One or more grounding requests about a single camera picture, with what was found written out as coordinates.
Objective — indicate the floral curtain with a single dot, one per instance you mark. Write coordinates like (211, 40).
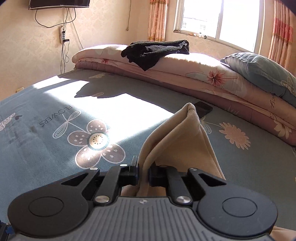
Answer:
(282, 38)
(158, 11)

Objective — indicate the black smartphone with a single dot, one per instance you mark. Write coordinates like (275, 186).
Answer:
(202, 109)

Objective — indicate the black garment on quilt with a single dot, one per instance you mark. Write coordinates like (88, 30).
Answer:
(146, 54)

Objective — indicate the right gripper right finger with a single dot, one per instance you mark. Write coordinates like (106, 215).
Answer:
(223, 208)

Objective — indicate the pink floral folded quilt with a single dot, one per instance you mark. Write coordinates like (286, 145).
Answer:
(205, 78)

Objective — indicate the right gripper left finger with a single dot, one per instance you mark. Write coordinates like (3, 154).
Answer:
(60, 207)

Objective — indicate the right floral curtain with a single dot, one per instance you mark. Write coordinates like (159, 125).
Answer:
(282, 38)

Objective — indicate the left floral curtain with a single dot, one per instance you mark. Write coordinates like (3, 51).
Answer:
(158, 11)

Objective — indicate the grey-blue pillow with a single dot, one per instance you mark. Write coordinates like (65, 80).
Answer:
(263, 73)

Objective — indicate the white wall power strip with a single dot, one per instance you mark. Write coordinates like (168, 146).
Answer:
(63, 38)

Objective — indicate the beige fleece trousers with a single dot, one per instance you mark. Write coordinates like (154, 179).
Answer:
(180, 150)

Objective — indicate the wall mounted television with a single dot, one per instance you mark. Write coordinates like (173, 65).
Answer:
(50, 4)

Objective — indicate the window with white frame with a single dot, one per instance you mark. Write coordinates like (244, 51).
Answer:
(236, 24)

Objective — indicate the blue floral bed sheet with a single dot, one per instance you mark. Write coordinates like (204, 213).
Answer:
(84, 118)

